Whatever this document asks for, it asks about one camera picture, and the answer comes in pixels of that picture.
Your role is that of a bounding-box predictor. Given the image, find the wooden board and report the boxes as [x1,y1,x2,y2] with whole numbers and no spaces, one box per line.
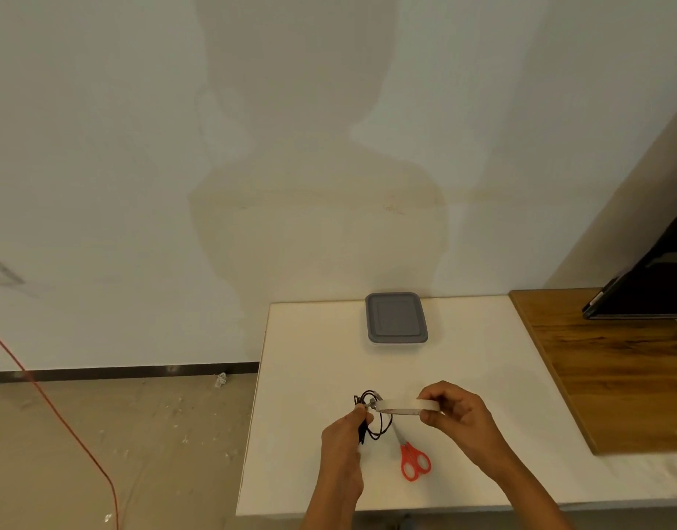
[508,287,677,457]

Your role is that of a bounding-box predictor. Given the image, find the grey lidded container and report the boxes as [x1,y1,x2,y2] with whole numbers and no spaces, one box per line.
[364,291,430,346]

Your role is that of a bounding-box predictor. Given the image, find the black earphone cable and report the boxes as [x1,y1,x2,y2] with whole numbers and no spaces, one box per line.
[353,389,395,445]

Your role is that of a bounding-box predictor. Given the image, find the red scissors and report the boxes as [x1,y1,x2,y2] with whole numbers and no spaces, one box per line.
[391,422,433,484]

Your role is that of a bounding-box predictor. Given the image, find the white wall socket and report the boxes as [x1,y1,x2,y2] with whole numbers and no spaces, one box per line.
[0,252,26,287]

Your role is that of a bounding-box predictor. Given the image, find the red power cable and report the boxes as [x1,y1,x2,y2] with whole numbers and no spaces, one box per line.
[0,322,120,530]

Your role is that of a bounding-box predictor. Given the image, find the black television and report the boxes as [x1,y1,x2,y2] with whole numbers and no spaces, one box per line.
[581,201,677,322]

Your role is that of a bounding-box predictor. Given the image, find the clear tape roll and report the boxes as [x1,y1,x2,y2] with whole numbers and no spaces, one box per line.
[374,398,444,420]

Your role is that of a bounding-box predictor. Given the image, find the person's left hand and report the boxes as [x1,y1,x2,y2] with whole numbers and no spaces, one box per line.
[319,403,376,502]

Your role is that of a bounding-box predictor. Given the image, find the person's right hand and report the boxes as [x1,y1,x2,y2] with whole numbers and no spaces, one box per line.
[418,380,509,482]

